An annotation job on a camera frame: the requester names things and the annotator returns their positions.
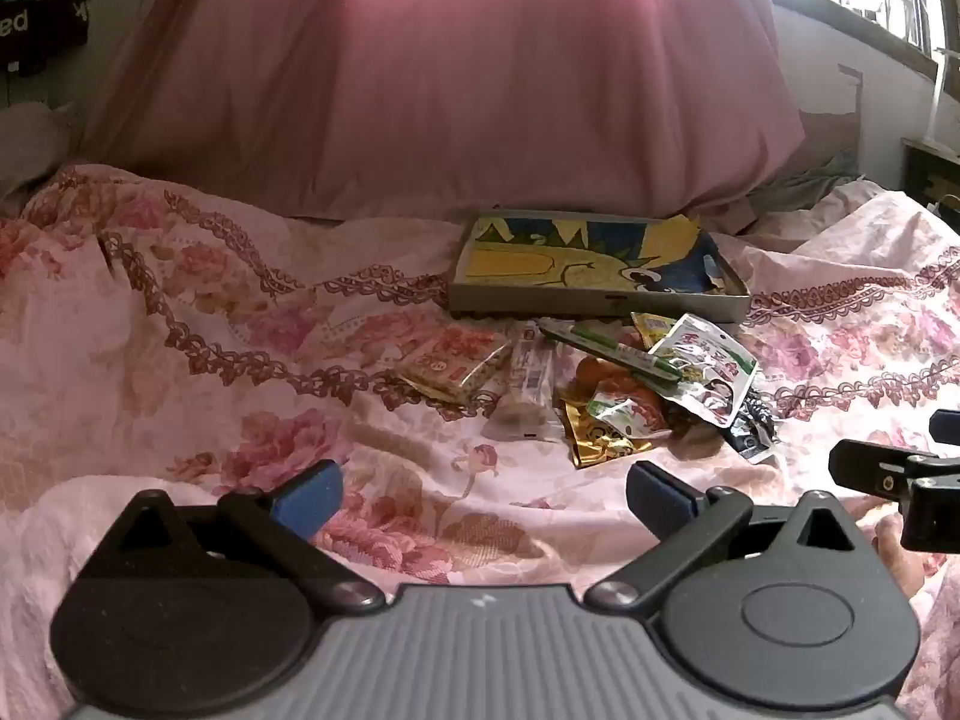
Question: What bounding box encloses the shallow cardboard box printed lining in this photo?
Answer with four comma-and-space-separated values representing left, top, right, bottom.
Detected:
448, 210, 752, 325

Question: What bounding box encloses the red orange snack packet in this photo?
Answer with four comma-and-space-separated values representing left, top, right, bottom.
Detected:
396, 328, 512, 404

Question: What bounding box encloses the dark printed clothing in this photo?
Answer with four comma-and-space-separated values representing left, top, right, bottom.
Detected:
0, 0, 93, 78

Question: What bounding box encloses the grey green cloth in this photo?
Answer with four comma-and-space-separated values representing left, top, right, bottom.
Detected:
750, 146, 860, 215

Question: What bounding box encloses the yellow snack packet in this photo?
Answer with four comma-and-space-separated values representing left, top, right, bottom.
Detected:
630, 310, 677, 352

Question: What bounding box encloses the white green snack packet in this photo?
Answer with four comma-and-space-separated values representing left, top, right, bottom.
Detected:
646, 312, 758, 428

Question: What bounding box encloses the clear snack bar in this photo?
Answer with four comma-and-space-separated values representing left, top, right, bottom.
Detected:
484, 321, 562, 442

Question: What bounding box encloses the floral bed sheet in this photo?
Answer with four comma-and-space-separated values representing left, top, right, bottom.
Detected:
0, 161, 960, 720

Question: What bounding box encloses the gold foil snack packet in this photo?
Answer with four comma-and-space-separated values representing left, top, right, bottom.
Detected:
562, 397, 655, 470

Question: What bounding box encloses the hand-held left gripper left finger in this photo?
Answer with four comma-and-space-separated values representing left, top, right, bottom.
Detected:
97, 460, 385, 612

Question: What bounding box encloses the white lamp stand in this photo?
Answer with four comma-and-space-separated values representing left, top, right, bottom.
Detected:
919, 47, 960, 152

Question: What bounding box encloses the black snack packet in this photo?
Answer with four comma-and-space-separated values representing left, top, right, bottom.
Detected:
722, 396, 782, 464

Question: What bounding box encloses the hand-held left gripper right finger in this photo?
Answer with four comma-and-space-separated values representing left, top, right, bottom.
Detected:
585, 461, 875, 612

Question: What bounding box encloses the pink quilt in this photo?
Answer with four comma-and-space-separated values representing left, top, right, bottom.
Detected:
81, 0, 808, 224

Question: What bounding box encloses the green red snack pouch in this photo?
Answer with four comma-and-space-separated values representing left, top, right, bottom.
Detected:
587, 382, 667, 432

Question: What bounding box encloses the pale grey cloth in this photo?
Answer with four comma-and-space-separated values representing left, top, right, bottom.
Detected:
0, 100, 85, 202

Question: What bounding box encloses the person's bare leg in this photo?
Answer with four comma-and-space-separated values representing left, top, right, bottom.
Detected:
862, 506, 947, 620

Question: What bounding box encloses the dark wooden cabinet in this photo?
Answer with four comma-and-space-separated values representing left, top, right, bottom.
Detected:
898, 136, 960, 215

